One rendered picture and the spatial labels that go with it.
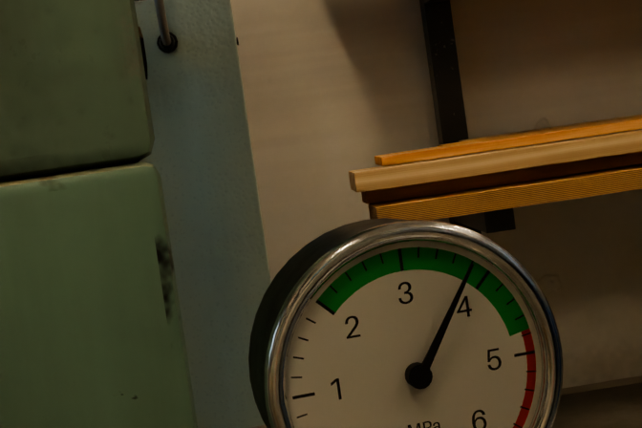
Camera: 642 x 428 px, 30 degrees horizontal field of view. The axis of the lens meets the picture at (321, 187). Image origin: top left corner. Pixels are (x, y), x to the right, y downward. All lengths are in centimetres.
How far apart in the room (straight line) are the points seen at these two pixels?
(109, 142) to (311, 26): 250
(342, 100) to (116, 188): 250
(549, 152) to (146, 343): 209
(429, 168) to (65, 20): 204
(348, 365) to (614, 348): 272
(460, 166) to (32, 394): 206
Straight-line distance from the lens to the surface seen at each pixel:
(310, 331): 24
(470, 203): 232
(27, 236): 30
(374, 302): 24
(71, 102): 30
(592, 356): 295
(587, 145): 239
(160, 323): 30
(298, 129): 278
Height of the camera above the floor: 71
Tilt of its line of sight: 3 degrees down
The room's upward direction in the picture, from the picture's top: 8 degrees counter-clockwise
